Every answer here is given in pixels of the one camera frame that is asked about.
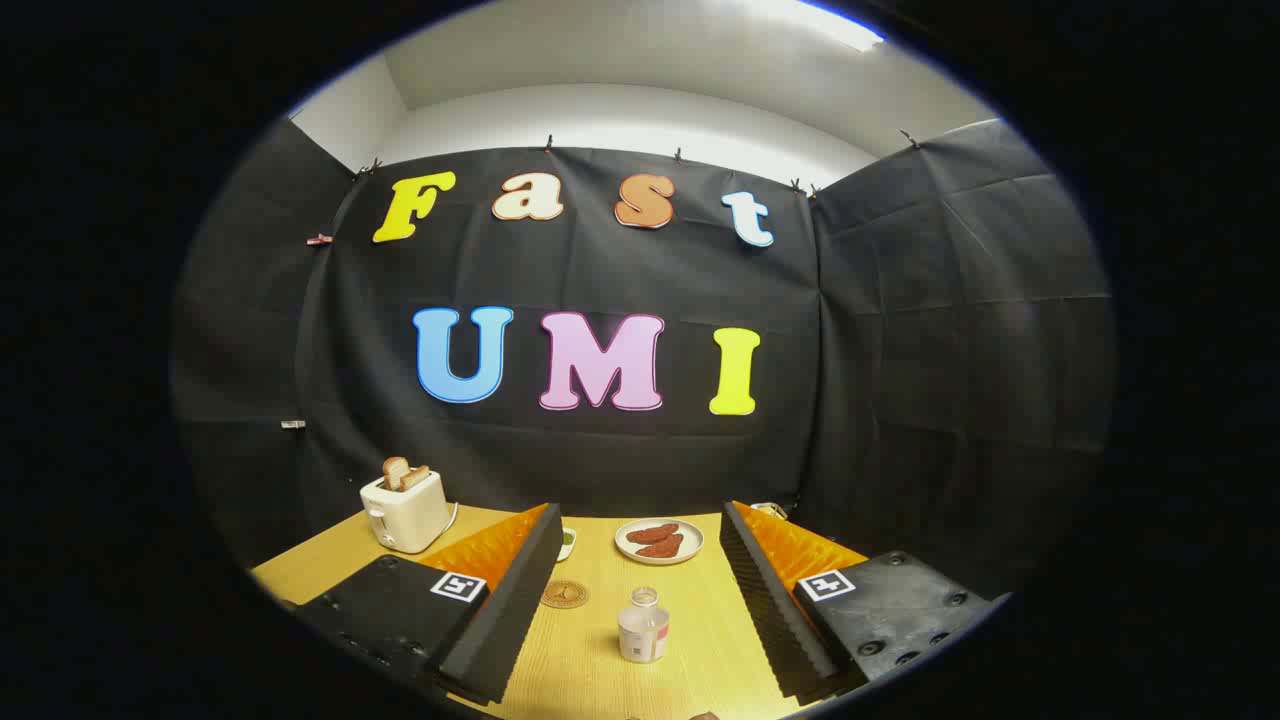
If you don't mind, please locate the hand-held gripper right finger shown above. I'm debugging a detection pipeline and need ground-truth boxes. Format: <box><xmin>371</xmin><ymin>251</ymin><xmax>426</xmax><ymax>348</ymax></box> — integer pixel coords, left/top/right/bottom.
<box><xmin>719</xmin><ymin>500</ymin><xmax>1011</xmax><ymax>703</ymax></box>

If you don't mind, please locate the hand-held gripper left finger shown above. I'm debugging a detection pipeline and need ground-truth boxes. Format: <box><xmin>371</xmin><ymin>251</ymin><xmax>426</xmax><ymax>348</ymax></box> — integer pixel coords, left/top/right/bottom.
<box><xmin>285</xmin><ymin>502</ymin><xmax>566</xmax><ymax>707</ymax></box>

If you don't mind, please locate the cream toaster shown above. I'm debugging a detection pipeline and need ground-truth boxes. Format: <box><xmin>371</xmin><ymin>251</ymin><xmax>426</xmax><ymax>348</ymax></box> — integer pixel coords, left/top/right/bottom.
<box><xmin>360</xmin><ymin>470</ymin><xmax>453</xmax><ymax>555</ymax></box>

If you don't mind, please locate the wooden table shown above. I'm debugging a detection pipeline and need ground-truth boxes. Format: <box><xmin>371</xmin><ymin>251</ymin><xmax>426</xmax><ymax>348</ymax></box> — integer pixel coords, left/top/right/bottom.
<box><xmin>250</xmin><ymin>503</ymin><xmax>871</xmax><ymax>720</ymax></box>

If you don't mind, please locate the white round plate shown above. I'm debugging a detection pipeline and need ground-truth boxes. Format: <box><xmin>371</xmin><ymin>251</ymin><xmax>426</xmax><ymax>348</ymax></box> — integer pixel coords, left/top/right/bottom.
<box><xmin>614</xmin><ymin>517</ymin><xmax>705</xmax><ymax>566</ymax></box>

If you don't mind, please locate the clear juice bottle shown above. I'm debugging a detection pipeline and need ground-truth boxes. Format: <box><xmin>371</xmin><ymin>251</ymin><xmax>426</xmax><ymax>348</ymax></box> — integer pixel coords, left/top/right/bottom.
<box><xmin>617</xmin><ymin>587</ymin><xmax>670</xmax><ymax>665</ymax></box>

